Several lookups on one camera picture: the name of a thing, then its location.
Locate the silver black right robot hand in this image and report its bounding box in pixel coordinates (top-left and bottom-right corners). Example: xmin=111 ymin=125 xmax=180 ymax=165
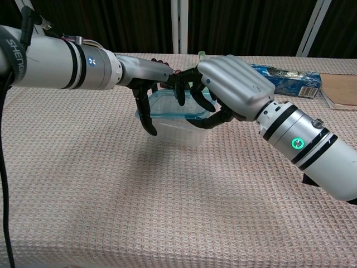
xmin=168 ymin=55 xmax=276 ymax=130

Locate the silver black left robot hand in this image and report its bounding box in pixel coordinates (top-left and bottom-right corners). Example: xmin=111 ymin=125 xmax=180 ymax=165
xmin=115 ymin=54 xmax=175 ymax=137

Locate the clear container blue rim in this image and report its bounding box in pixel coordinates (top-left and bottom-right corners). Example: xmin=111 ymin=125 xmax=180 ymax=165
xmin=135 ymin=89 xmax=217 ymax=121

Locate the blue cling wrap box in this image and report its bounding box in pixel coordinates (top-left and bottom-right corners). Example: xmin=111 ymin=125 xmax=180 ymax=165
xmin=250 ymin=63 xmax=323 ymax=98

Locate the dark red grape bunch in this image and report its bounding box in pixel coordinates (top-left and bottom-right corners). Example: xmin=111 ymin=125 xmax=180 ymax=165
xmin=151 ymin=58 xmax=179 ymax=75

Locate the green plastic dustpan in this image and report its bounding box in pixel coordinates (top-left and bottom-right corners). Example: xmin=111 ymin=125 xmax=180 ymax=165
xmin=185 ymin=51 xmax=208 ymax=74

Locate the brown cardboard sheet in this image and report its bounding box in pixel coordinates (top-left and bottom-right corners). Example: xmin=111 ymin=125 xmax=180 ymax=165
xmin=319 ymin=73 xmax=357 ymax=111

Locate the beige waffle-weave tablecloth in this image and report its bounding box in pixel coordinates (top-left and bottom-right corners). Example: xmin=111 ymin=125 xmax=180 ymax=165
xmin=0 ymin=51 xmax=357 ymax=268

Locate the white metal frame post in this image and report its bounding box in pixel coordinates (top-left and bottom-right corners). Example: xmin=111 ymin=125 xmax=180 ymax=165
xmin=14 ymin=0 xmax=54 ymax=31
xmin=296 ymin=0 xmax=332 ymax=58
xmin=170 ymin=0 xmax=190 ymax=55

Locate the black printed strap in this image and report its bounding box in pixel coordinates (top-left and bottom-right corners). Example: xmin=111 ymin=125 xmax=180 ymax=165
xmin=0 ymin=27 xmax=28 ymax=85

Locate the black cable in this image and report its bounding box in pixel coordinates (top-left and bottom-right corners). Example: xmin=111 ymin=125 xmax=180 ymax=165
xmin=0 ymin=5 xmax=40 ymax=268

